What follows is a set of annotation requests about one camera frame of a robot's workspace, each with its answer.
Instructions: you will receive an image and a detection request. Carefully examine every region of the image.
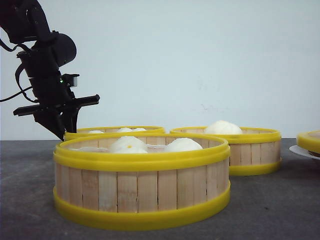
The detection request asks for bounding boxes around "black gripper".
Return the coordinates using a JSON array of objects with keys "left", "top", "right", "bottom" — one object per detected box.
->
[{"left": 13, "top": 71, "right": 100, "bottom": 141}]

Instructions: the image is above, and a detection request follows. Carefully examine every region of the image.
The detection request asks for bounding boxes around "bamboo steamer basket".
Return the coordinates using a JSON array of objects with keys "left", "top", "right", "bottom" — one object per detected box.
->
[
  {"left": 53, "top": 133, "right": 231, "bottom": 231},
  {"left": 63, "top": 125, "right": 166, "bottom": 141},
  {"left": 170, "top": 126, "right": 281, "bottom": 176}
]

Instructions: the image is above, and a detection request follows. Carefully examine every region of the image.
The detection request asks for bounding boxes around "yellow rimmed woven steamer lid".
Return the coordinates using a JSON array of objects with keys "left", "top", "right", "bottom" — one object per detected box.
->
[{"left": 296, "top": 130, "right": 320, "bottom": 157}]

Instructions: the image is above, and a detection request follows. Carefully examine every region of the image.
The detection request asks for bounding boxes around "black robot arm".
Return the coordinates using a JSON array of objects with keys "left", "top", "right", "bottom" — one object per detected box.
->
[{"left": 0, "top": 0, "right": 100, "bottom": 140}]

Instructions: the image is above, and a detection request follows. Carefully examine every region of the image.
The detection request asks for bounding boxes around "small white bun back left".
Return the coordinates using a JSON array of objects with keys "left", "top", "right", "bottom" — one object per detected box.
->
[{"left": 88, "top": 130, "right": 105, "bottom": 134}]

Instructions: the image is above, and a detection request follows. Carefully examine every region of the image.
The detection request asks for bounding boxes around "small white bun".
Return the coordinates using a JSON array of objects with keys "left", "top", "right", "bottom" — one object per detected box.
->
[
  {"left": 88, "top": 130, "right": 105, "bottom": 134},
  {"left": 116, "top": 127, "right": 133, "bottom": 133},
  {"left": 132, "top": 127, "right": 147, "bottom": 132}
]

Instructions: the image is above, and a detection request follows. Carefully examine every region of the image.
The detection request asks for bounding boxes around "small white bun back middle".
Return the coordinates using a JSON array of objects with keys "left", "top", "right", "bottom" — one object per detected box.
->
[{"left": 116, "top": 127, "right": 133, "bottom": 133}]

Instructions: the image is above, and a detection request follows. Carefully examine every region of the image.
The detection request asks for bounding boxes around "white bun with yellow dot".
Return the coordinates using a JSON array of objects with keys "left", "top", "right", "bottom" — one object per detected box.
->
[{"left": 108, "top": 136, "right": 148, "bottom": 154}]

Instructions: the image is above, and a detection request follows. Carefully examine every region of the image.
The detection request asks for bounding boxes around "small white bun back right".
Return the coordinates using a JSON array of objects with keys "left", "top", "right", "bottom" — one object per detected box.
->
[{"left": 132, "top": 127, "right": 147, "bottom": 132}]

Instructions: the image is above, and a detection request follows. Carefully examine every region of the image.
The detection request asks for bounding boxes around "white steamed bun front right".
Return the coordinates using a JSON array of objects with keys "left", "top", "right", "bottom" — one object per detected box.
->
[{"left": 164, "top": 138, "right": 203, "bottom": 152}]

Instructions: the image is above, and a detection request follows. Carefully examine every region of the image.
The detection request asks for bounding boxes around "large white bun right basket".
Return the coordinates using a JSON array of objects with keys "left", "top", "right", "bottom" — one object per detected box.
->
[{"left": 203, "top": 120, "right": 243, "bottom": 135}]

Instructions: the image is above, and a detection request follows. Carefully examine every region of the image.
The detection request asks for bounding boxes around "white plate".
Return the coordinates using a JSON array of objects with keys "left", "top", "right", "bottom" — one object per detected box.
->
[{"left": 289, "top": 145, "right": 320, "bottom": 160}]

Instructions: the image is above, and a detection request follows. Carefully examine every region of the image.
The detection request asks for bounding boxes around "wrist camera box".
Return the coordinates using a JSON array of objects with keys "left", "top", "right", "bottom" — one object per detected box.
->
[{"left": 61, "top": 73, "right": 80, "bottom": 88}]

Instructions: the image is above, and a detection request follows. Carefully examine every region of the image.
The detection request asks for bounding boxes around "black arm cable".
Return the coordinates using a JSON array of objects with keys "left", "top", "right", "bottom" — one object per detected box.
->
[{"left": 0, "top": 41, "right": 41, "bottom": 103}]

